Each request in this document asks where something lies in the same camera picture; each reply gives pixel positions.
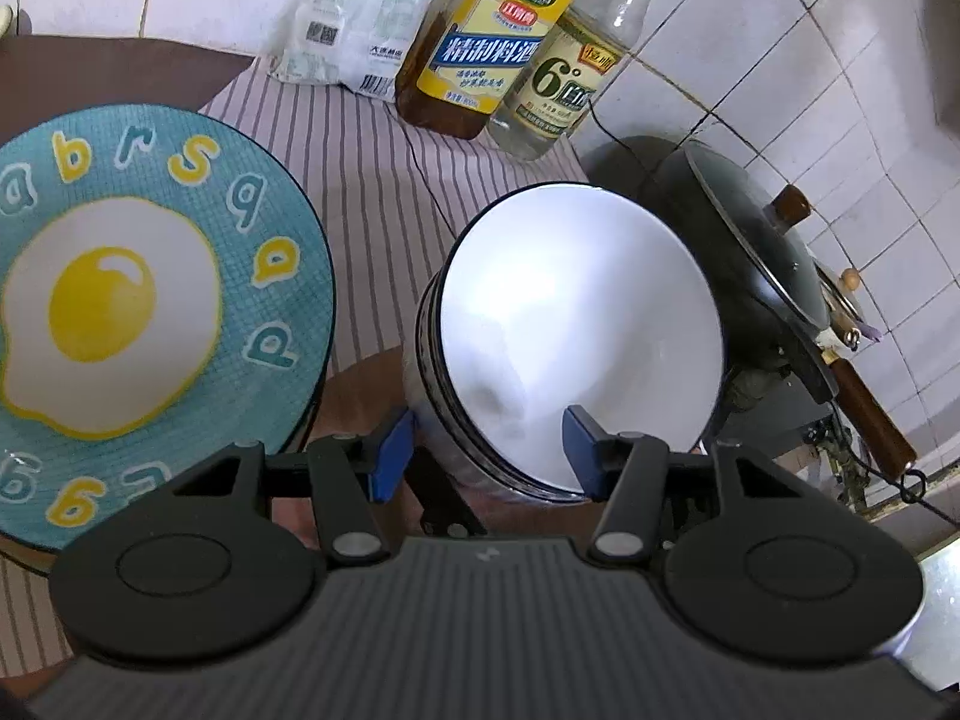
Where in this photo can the white salt bag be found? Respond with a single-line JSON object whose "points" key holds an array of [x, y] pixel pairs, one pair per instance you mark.
{"points": [[315, 41]]}

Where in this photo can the small pot with lid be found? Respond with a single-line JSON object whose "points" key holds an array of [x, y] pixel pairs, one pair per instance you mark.
{"points": [[847, 319]]}

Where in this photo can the white vinegar bottle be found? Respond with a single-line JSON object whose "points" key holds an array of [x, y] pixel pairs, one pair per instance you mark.
{"points": [[553, 92]]}

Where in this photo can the black wok with lid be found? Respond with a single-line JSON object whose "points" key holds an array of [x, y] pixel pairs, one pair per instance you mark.
{"points": [[773, 313]]}

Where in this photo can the striped patchwork tablecloth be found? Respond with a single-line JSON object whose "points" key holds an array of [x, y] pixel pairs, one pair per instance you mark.
{"points": [[391, 198]]}

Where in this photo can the blue fried egg plate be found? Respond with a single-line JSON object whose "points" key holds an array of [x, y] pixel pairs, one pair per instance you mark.
{"points": [[167, 290]]}

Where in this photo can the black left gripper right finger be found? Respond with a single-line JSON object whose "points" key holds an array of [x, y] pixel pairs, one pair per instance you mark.
{"points": [[635, 475]]}

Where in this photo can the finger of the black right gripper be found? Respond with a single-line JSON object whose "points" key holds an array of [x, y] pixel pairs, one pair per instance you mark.
{"points": [[444, 512]]}

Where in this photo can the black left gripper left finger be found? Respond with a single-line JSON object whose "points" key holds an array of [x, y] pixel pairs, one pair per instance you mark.
{"points": [[343, 476]]}

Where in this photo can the yellow label cooking wine bottle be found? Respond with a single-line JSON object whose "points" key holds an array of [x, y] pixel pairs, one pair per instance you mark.
{"points": [[466, 59]]}

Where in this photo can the white ribbed bowl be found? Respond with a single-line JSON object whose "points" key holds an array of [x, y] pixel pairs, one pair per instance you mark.
{"points": [[446, 430], [565, 295]]}

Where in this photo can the black gas stove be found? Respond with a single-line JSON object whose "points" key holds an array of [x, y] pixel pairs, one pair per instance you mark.
{"points": [[776, 415]]}

